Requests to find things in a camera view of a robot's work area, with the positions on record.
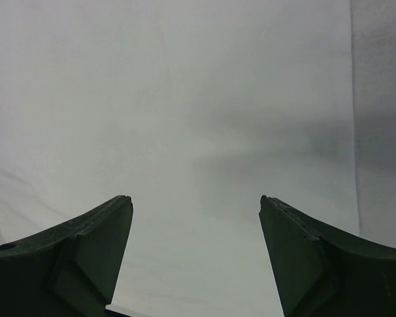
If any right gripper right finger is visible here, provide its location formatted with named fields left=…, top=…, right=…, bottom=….
left=259, top=195, right=396, bottom=317

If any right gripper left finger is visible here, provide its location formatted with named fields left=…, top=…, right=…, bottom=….
left=0, top=195, right=133, bottom=316

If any white t-shirt with flower print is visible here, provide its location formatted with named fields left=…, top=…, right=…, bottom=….
left=0, top=1, right=358, bottom=316

